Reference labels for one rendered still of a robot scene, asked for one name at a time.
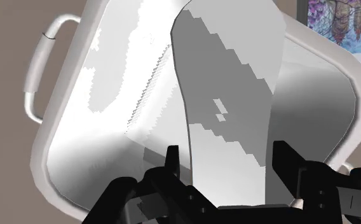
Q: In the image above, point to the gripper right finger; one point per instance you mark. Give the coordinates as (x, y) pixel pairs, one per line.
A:
(320, 183)

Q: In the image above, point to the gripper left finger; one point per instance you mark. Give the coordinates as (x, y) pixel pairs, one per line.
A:
(165, 189)

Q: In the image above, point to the pale grey flat utensil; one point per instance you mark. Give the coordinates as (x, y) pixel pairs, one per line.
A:
(227, 93)

